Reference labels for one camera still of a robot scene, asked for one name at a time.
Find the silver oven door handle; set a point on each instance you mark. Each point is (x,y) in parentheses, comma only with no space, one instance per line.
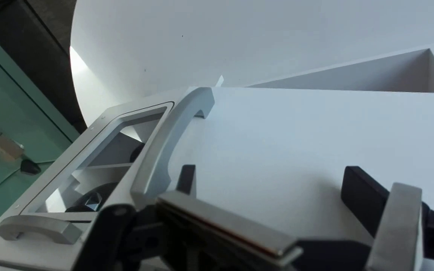
(55,228)

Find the oven door with window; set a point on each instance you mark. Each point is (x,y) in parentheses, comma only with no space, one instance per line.
(97,170)

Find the white toy kitchen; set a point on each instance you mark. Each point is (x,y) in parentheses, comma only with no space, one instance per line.
(228,177)

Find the white lower middle door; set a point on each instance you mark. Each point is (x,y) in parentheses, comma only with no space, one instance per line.
(278,155)

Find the white round table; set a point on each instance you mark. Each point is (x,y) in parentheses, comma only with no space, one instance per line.
(126,49)

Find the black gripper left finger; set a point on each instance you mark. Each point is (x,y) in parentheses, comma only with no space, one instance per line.
(186,233)

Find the green metal cabinet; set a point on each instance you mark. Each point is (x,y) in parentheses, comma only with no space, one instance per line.
(32,131)

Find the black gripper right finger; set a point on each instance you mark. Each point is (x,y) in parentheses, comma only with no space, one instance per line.
(398,219)

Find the silver lower door handle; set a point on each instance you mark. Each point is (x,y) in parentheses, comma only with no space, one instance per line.
(153,176)

